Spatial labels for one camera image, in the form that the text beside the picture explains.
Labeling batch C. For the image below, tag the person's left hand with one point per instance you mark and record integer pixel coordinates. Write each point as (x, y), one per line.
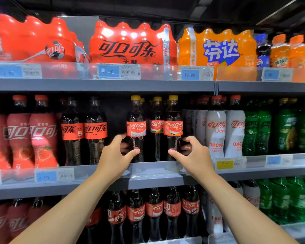
(114, 167)

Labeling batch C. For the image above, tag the person's right hand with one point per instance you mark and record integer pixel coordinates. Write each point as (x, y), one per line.
(198, 165)

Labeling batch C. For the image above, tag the white cola bottle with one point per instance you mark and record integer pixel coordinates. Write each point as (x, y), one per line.
(214, 216)
(236, 188)
(251, 193)

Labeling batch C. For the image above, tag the row of dark cola bottles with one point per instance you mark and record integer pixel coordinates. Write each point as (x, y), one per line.
(156, 127)
(84, 132)
(155, 211)

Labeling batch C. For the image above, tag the green soda bottle green cap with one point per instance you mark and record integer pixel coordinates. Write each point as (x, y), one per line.
(250, 129)
(264, 127)

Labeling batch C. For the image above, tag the grey store shelving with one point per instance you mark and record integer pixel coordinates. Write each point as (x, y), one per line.
(91, 84)

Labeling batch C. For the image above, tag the row of yellow-capped green bottles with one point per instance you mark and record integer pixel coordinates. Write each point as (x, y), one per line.
(284, 127)

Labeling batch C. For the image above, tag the row of green soda bottles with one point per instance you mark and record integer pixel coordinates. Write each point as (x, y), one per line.
(287, 198)

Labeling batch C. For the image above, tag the orange Fanta multipack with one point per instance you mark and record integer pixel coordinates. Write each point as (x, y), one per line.
(218, 50)

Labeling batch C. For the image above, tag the red cola multipack large script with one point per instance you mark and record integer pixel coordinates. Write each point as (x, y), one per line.
(132, 48)

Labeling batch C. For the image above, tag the large cola bottle blue cap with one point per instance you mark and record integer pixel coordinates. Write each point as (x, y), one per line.
(263, 56)

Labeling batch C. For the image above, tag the orange soda bottle orange cap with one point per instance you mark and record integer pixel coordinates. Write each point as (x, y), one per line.
(298, 56)
(280, 56)

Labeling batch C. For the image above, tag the red cola multipack round logo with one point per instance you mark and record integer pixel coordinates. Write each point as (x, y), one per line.
(25, 40)

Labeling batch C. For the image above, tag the person's left forearm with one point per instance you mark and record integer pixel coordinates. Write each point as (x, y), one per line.
(61, 218)

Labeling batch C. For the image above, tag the person's right forearm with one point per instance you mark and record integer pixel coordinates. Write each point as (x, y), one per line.
(249, 213)

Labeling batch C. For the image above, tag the row of shelf price tags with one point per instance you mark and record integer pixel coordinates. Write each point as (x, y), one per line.
(45, 175)
(109, 72)

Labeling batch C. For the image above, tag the grey rectangular panel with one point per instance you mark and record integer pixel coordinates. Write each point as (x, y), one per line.
(81, 30)

